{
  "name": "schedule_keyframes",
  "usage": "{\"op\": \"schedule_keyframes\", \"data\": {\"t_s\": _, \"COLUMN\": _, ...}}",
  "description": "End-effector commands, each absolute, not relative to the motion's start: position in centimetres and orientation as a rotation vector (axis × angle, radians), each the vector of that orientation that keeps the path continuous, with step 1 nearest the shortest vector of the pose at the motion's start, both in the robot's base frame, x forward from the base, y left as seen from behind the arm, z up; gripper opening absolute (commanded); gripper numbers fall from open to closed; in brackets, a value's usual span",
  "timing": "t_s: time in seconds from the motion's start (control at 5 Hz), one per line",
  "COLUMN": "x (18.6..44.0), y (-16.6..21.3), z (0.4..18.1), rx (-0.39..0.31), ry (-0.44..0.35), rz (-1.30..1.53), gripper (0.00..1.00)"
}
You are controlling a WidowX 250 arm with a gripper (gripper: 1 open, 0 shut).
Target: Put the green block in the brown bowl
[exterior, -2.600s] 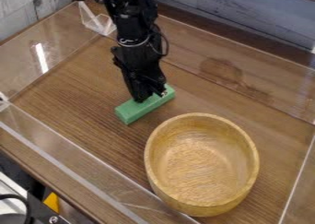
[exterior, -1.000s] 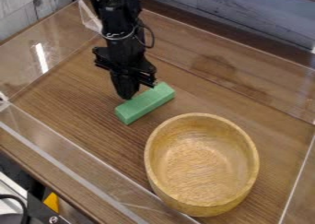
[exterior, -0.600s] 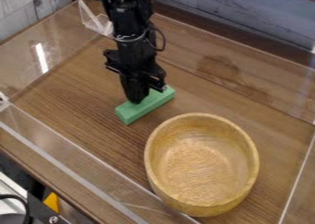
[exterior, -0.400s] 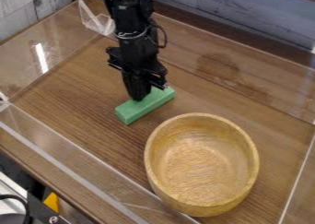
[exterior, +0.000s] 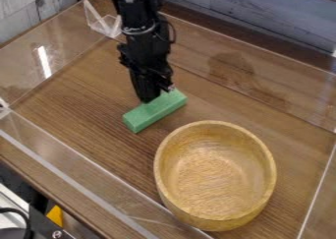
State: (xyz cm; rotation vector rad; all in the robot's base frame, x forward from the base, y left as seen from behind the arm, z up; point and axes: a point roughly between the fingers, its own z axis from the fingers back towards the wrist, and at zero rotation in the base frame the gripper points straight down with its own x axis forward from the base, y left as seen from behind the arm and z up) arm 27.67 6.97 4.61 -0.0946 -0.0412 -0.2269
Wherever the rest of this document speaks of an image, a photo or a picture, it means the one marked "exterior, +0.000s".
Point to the green rectangular block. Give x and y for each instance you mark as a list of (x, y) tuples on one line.
[(149, 112)]

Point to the brown wooden bowl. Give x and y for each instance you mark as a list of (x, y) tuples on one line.
[(214, 175)]

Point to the clear acrylic corner bracket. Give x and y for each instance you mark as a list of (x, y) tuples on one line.
[(106, 25)]

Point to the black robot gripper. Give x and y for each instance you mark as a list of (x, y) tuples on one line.
[(144, 56)]

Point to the black and yellow equipment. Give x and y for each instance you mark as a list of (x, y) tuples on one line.
[(42, 227)]

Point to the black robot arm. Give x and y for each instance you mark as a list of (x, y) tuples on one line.
[(140, 14)]

